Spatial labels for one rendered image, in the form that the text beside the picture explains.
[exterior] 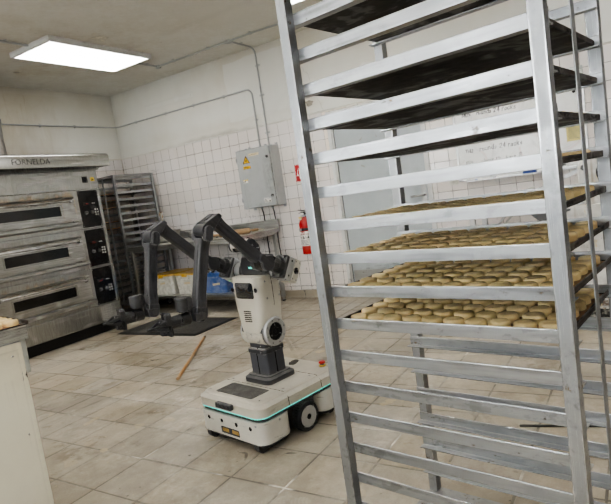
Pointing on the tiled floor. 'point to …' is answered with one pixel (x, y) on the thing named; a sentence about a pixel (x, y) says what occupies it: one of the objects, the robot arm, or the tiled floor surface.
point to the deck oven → (41, 246)
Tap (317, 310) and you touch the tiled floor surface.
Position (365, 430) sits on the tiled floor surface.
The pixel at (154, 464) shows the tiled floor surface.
